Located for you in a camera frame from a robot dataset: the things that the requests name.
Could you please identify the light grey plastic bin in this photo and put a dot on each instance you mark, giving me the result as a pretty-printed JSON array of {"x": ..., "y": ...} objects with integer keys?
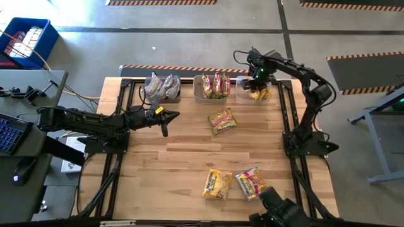
[{"x": 197, "y": 94}]

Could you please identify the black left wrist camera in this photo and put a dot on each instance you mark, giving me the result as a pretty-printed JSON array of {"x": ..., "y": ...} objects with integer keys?
[{"x": 154, "y": 116}]

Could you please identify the black striped floor mat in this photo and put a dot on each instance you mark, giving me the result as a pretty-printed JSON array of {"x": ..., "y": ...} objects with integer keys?
[
  {"x": 183, "y": 70},
  {"x": 366, "y": 74},
  {"x": 353, "y": 3},
  {"x": 161, "y": 2}
]

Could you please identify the blue plastic crate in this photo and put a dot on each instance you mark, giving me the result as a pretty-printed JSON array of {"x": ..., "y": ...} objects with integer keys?
[{"x": 47, "y": 41}]

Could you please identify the grey metal desk frame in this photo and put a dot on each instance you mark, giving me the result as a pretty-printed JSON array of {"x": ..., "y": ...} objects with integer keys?
[{"x": 375, "y": 135}]

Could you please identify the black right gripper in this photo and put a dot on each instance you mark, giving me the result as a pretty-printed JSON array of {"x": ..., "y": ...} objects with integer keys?
[{"x": 259, "y": 77}]

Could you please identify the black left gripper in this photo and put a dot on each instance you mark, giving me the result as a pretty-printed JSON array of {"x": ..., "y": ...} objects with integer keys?
[{"x": 154, "y": 122}]

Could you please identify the white red packages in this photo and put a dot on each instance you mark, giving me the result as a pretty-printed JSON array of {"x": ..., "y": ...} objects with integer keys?
[{"x": 25, "y": 41}]

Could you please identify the clear plastic bin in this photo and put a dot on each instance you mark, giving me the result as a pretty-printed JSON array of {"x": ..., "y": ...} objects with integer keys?
[
  {"x": 241, "y": 96},
  {"x": 172, "y": 100}
]

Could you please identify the yellow tape tag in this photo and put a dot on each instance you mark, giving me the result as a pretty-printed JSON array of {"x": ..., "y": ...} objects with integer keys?
[{"x": 159, "y": 110}]

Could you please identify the white box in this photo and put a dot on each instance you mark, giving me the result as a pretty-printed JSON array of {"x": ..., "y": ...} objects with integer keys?
[{"x": 72, "y": 165}]

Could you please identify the black desk clamp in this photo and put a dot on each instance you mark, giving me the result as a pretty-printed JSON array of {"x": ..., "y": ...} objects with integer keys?
[{"x": 31, "y": 94}]

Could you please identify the green red Maruchan noodle pack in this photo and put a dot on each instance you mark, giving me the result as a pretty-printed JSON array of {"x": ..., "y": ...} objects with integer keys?
[
  {"x": 226, "y": 85},
  {"x": 222, "y": 121},
  {"x": 206, "y": 86},
  {"x": 217, "y": 85}
]

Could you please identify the black aluminium station frame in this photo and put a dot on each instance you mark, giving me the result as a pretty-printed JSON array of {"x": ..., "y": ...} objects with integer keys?
[{"x": 124, "y": 85}]

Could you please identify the black computer mouse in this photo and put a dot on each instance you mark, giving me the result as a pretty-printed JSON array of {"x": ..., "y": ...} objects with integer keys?
[{"x": 23, "y": 171}]

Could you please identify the grey side desk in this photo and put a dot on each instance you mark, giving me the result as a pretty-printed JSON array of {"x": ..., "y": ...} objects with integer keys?
[{"x": 19, "y": 201}]

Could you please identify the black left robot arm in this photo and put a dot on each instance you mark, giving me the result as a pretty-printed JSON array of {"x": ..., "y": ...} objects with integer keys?
[{"x": 88, "y": 121}]

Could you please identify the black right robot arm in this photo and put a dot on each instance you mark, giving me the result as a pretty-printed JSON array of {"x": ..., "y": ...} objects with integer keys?
[{"x": 311, "y": 91}]

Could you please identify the yellow Maruchan noodle pack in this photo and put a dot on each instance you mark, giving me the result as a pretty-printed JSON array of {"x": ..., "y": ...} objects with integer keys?
[
  {"x": 267, "y": 94},
  {"x": 257, "y": 95},
  {"x": 217, "y": 184},
  {"x": 251, "y": 183}
]

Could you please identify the blue lit keyboard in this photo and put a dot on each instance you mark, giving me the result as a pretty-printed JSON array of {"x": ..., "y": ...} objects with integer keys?
[{"x": 11, "y": 135}]

